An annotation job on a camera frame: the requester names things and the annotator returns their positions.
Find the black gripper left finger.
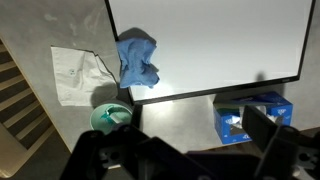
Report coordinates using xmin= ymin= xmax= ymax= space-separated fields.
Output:
xmin=59 ymin=104 xmax=158 ymax=180

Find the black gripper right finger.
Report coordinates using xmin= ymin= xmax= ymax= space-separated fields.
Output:
xmin=241 ymin=104 xmax=320 ymax=180

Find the blue towel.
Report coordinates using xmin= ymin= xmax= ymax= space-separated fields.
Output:
xmin=115 ymin=36 xmax=161 ymax=89

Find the black framed whiteboard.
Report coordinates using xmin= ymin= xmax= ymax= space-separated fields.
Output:
xmin=104 ymin=0 xmax=317 ymax=106

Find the white tissue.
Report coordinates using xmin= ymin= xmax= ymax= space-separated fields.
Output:
xmin=228 ymin=114 xmax=246 ymax=129

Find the green bowl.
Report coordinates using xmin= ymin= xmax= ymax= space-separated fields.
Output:
xmin=89 ymin=102 xmax=134 ymax=135

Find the blue tissue box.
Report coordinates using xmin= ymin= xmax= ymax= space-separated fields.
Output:
xmin=213 ymin=91 xmax=294 ymax=145

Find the white marker green cap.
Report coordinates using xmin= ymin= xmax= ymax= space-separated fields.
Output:
xmin=100 ymin=104 xmax=130 ymax=126

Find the white crumpled cloth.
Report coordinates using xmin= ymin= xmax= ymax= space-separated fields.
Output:
xmin=50 ymin=45 xmax=118 ymax=108

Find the wooden slatted chair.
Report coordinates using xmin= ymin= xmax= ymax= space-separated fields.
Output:
xmin=0 ymin=38 xmax=57 ymax=179

